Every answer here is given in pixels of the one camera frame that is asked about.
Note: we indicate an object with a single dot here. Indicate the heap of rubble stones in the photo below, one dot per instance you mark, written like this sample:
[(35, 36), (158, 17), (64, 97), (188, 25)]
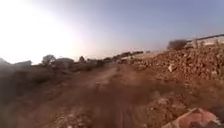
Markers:
[(186, 63)]

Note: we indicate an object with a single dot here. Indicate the brown dirt track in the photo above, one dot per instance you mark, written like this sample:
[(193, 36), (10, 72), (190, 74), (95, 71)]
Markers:
[(110, 100)]

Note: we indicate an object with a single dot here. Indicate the dark bush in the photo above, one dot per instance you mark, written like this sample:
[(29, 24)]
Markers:
[(176, 44)]

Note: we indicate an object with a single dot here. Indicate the row of distant trees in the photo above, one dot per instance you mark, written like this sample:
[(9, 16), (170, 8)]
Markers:
[(110, 58)]

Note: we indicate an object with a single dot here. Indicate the reddish flat stone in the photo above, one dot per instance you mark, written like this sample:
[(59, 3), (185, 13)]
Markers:
[(193, 119)]

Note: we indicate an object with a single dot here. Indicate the pale long building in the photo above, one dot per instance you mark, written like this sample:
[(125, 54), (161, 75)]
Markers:
[(206, 40)]

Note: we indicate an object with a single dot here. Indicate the dark scrub bank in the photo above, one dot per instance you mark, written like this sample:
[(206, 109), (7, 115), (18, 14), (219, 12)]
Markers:
[(30, 71)]

